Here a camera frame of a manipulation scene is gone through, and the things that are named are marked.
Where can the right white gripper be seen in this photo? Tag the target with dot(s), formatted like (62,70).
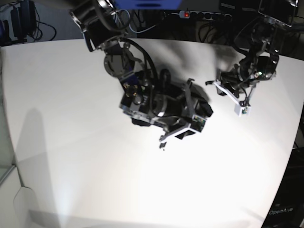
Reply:
(185,114)

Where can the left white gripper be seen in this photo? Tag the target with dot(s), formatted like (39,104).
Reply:
(242,107)

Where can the black long-sleeve shirt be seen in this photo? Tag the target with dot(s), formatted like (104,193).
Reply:
(145,104)

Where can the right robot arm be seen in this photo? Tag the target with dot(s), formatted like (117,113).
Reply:
(124,59)

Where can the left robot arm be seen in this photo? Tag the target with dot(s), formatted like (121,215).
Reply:
(260,41)

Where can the white power strip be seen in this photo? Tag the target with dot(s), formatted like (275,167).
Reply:
(202,15)

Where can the black OpenArm case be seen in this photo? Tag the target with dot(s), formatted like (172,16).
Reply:
(287,210)

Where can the blue box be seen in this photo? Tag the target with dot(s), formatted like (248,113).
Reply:
(147,4)

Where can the black power adapter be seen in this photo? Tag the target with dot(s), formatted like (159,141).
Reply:
(23,19)

